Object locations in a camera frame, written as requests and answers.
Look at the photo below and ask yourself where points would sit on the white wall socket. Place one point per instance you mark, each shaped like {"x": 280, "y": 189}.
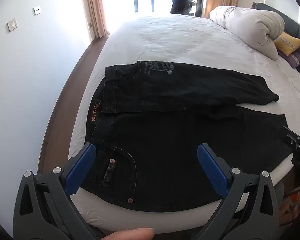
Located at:
{"x": 12, "y": 25}

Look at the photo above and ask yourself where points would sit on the black denim pants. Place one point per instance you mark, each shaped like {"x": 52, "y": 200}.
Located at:
{"x": 165, "y": 142}

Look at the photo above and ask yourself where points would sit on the person's left hand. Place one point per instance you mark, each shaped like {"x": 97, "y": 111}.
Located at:
{"x": 130, "y": 233}

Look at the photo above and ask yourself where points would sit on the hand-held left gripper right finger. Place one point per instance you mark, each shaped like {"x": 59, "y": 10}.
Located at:
{"x": 212, "y": 170}

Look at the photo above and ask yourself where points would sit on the rolled white duvet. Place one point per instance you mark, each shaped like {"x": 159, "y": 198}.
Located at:
{"x": 247, "y": 22}

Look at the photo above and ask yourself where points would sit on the bed with white sheet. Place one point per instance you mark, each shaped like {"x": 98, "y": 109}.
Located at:
{"x": 177, "y": 37}

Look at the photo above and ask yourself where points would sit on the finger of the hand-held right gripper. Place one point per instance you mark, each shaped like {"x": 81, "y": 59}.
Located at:
{"x": 293, "y": 137}

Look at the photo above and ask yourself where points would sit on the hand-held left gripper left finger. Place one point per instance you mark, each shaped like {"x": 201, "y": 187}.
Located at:
{"x": 82, "y": 170}

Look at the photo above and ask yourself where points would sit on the yellow patterned pillow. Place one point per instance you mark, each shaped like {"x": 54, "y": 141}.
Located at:
{"x": 288, "y": 42}

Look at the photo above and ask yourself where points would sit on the grey padded headboard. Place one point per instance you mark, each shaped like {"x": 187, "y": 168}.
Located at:
{"x": 293, "y": 28}

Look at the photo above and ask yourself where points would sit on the purple patterned pillow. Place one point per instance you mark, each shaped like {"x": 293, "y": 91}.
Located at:
{"x": 293, "y": 58}

